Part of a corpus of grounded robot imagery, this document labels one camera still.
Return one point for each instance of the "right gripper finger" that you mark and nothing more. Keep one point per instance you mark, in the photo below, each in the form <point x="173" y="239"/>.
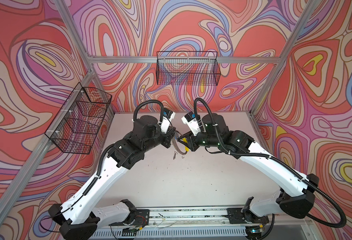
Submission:
<point x="183" y="137"/>
<point x="184" y="143"/>

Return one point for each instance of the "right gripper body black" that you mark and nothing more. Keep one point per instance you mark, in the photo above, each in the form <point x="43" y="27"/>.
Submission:
<point x="193" y="141"/>

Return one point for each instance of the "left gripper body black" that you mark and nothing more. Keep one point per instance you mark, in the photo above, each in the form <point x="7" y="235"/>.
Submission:
<point x="166" y="139"/>

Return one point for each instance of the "metal keyring disc yellow handle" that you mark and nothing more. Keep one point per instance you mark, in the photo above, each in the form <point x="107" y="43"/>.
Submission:
<point x="179" y="147"/>

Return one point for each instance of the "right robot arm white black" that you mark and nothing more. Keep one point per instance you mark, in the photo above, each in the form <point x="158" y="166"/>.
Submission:
<point x="296" y="194"/>

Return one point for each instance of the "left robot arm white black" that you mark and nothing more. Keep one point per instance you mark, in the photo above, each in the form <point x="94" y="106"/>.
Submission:
<point x="78" y="217"/>

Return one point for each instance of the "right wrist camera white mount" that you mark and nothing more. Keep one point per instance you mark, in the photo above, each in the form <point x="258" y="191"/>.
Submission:
<point x="195" y="125"/>

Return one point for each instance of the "black wire basket back wall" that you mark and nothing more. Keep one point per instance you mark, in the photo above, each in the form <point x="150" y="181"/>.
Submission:
<point x="187" y="68"/>

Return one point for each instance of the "black wire basket wall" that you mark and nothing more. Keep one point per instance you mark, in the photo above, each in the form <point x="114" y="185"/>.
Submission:
<point x="187" y="68"/>
<point x="76" y="132"/>

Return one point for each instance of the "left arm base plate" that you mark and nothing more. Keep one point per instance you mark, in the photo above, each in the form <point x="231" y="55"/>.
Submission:
<point x="137" y="218"/>

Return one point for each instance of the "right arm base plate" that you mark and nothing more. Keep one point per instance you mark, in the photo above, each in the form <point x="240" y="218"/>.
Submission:
<point x="237" y="216"/>

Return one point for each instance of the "black wire basket left wall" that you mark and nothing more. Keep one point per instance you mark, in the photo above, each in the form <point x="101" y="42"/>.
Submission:
<point x="76" y="132"/>

